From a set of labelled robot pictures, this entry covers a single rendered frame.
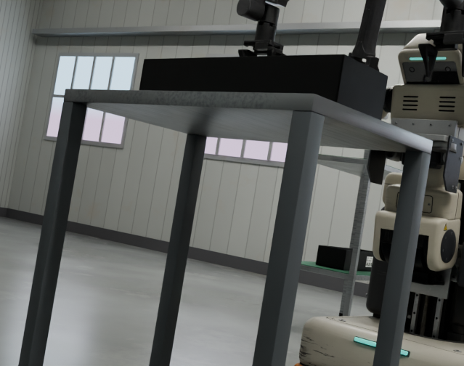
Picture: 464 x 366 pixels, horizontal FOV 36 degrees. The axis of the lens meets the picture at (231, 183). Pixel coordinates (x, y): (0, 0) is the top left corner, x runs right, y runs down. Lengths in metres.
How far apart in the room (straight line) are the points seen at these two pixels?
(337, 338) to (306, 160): 1.22
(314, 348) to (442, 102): 0.88
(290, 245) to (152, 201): 6.72
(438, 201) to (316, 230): 4.46
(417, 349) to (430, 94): 0.78
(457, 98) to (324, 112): 1.11
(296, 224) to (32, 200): 8.20
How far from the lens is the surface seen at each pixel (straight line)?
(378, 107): 1.51
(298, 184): 1.19
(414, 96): 2.37
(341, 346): 2.34
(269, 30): 2.09
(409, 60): 2.35
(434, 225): 2.23
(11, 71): 9.57
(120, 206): 8.18
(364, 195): 3.75
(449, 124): 2.27
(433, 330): 2.49
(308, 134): 1.20
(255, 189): 7.08
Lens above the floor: 0.59
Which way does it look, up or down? 2 degrees up
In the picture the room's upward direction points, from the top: 9 degrees clockwise
